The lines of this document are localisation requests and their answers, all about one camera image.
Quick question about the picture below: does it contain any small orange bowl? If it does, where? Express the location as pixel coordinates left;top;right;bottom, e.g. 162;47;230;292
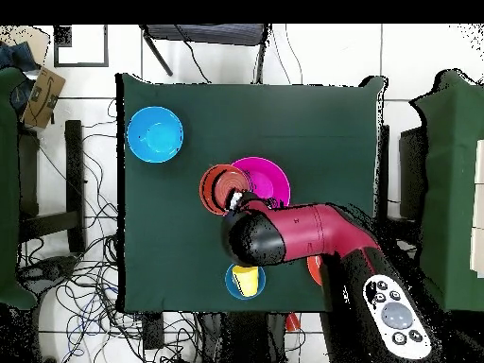
199;164;253;217

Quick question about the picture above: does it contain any large pink bowl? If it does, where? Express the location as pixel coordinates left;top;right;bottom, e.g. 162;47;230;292
230;156;292;210

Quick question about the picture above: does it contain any yellow cup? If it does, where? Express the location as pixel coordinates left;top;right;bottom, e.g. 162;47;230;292
231;265;260;298

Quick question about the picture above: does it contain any small light blue bowl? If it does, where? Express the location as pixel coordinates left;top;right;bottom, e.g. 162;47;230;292
224;262;268;302

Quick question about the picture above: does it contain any dark green table cloth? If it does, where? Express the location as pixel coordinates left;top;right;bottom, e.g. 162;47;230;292
114;72;388;315

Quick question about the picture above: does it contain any large orange bowl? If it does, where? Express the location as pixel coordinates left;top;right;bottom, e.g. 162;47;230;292
306;255;323;287

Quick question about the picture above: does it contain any large light blue bowl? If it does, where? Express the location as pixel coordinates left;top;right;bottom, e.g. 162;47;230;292
127;106;185;164

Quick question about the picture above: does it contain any black power strip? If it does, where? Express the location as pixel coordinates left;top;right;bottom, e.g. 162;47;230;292
142;312;164;351

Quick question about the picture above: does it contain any black metal stand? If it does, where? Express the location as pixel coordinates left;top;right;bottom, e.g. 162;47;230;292
138;24;270;85

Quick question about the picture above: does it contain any black box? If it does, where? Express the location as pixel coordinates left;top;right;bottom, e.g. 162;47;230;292
398;126;428;221

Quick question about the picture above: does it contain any green cloth covered table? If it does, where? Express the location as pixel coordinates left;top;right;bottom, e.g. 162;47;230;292
408;68;484;312
0;66;39;312

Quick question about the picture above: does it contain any brown cardboard box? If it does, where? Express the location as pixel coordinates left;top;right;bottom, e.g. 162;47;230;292
21;66;67;130

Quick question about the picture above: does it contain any blue fabric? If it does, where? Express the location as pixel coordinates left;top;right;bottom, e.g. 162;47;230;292
0;40;41;73

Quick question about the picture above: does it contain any black cable tangle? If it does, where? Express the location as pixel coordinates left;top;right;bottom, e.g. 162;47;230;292
18;97;205;363

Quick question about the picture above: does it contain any black bench frame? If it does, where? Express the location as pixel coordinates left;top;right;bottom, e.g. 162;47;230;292
18;119;87;255

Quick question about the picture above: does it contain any black square frame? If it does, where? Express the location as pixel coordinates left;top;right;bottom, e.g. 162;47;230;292
53;25;110;68

